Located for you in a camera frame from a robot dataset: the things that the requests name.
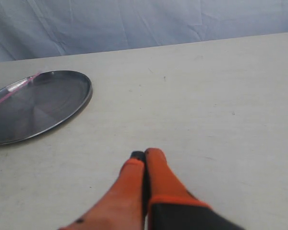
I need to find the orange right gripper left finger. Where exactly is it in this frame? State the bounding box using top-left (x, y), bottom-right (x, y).
top-left (61, 151), bottom-right (146, 230)

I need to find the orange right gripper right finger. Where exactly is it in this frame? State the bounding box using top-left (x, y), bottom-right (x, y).
top-left (145, 148), bottom-right (242, 230)

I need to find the white backdrop cloth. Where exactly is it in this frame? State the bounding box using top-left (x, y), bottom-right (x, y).
top-left (0, 0), bottom-right (288, 62)

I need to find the round stainless steel plate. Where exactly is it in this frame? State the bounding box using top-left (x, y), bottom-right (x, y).
top-left (0, 70), bottom-right (93, 146)

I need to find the pink glow stick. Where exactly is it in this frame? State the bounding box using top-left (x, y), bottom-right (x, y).
top-left (0, 72), bottom-right (41, 103)

